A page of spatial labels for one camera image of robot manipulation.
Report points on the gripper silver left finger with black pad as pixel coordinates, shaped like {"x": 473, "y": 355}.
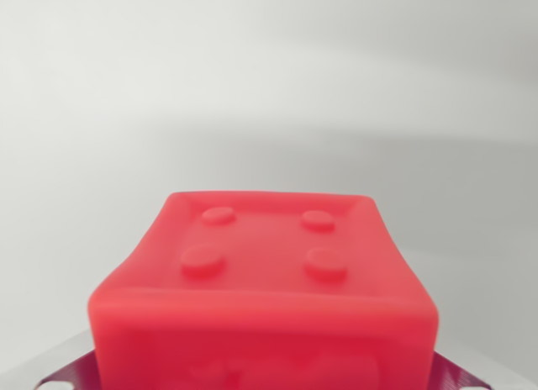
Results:
{"x": 69, "y": 371}

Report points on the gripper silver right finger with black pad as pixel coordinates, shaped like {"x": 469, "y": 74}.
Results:
{"x": 456, "y": 373}

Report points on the red embossed rubber cube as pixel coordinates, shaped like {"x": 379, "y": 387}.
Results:
{"x": 260, "y": 306}

